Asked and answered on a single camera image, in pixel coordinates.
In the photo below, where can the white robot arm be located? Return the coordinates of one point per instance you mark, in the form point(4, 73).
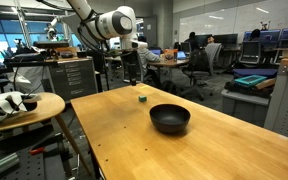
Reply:
point(112, 23)

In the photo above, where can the open laptop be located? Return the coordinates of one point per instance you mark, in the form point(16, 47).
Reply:
point(182, 55)

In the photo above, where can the grey monitor back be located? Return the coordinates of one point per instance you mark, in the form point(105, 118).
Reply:
point(250, 51)

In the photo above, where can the black perforated board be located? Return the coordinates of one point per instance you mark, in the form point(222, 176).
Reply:
point(34, 166)

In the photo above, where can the green block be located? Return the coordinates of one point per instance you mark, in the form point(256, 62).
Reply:
point(142, 98)

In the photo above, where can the teal tray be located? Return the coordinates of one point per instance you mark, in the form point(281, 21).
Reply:
point(250, 80)

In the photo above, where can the blue screen monitor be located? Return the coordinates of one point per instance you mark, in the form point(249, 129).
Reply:
point(270, 36)

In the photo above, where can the round wooden meeting table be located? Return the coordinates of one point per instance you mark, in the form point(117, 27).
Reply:
point(170, 63)

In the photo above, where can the black camera on stand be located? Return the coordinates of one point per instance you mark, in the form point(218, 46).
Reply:
point(50, 45)

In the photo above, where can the grey storage bin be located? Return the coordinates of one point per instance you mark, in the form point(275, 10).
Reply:
point(245, 106)

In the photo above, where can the orange container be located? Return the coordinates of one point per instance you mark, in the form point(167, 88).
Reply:
point(170, 55)

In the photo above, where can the black softbox light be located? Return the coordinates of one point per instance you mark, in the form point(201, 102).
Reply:
point(71, 28)

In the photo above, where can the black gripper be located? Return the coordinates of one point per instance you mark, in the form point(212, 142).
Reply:
point(133, 63)

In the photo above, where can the round wooden side table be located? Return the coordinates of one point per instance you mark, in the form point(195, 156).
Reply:
point(47, 106)

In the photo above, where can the wooden plank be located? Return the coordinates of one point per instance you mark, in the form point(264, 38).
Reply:
point(265, 83)

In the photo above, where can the seated person dark clothes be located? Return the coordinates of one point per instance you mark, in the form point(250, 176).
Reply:
point(192, 40)

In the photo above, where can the seated person white shirt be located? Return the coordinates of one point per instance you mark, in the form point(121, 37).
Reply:
point(147, 53)

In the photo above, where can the blue cushion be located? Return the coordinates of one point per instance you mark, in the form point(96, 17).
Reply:
point(254, 72)

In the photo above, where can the grey mesh office chair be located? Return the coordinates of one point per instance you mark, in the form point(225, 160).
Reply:
point(202, 63)

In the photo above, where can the grey drawer cabinet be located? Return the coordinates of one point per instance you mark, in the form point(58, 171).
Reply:
point(73, 78)

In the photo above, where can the seated person orange face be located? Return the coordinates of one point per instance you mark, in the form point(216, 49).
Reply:
point(211, 39)

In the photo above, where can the white crumpled cloth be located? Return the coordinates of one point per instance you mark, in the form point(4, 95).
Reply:
point(2, 105)

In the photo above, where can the black bowl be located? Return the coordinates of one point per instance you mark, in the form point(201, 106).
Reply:
point(169, 118)

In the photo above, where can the small black cup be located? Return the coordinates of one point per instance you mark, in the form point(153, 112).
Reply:
point(30, 103)

